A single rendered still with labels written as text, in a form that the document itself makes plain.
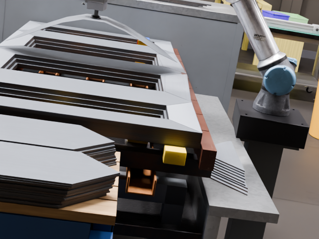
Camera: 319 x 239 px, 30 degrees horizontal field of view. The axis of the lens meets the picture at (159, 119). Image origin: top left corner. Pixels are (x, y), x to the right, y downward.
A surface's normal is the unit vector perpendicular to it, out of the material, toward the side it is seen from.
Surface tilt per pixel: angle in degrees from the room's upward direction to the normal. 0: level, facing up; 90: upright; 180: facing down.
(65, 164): 0
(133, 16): 90
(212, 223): 90
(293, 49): 90
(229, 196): 0
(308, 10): 90
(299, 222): 0
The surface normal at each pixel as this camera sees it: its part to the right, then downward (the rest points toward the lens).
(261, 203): 0.15, -0.95
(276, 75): -0.13, 0.36
